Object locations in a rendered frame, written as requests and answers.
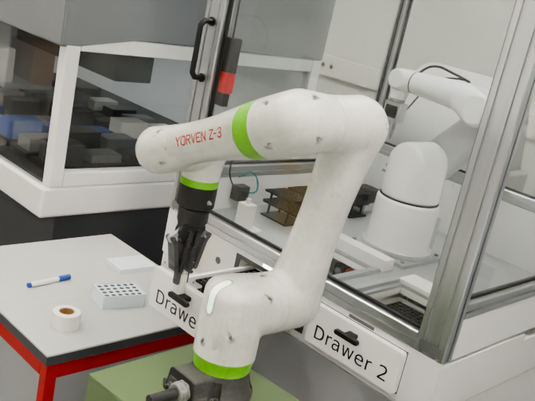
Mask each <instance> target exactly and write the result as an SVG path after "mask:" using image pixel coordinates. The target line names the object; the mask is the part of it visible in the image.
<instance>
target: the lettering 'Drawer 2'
mask: <svg viewBox="0 0 535 401"><path fill-rule="evenodd" d="M318 327H319V328H320V329H321V330H322V338H320V339H318V338H317V337H316V333H317V329H318ZM323 337H324V330H323V329H322V328H321V327H320V326H318V325H316V329H315V332H314V338H315V339H317V340H319V341H321V340H322V339H323ZM334 341H336V342H337V343H338V345H336V344H332V345H331V348H332V349H333V350H334V351H337V352H338V350H339V346H340V344H339V342H338V341H337V340H334ZM334 345H336V346H337V347H338V348H337V349H334V348H333V346H334ZM347 351H348V360H349V359H350V357H351V356H352V355H353V352H354V351H352V352H351V354H350V349H349V348H347V349H346V351H345V353H344V345H343V346H342V355H343V356H345V354H346V352H347ZM349 354H350V356H349ZM357 356H360V357H361V360H359V359H358V358H357ZM356 359H357V360H359V361H361V362H362V363H363V357H362V356H361V355H360V354H357V355H356V356H355V357H354V361H355V364H356V365H358V366H360V367H361V365H360V364H358V363H357V361H356ZM380 366H381V367H384V368H385V372H384V373H382V374H380V375H378V376H377V378H378V379H380V380H382V381H384V380H383V379H382V378H381V377H379V376H383V375H385V374H386V373H387V368H386V367H385V366H384V365H382V364H380Z"/></svg>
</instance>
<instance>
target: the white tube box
mask: <svg viewBox="0 0 535 401"><path fill-rule="evenodd" d="M91 296H92V298H93V299H94V300H95V301H96V303H97V304H98V305H99V307H100V308H101V309H102V310H109V309H120V308H131V307H141V306H144V305H145V301H146V293H145V292H144V291H143V290H142V289H141V288H140V287H139V285H138V284H137V283H136V282H135V281H133V282H105V283H93V285H92V295H91Z"/></svg>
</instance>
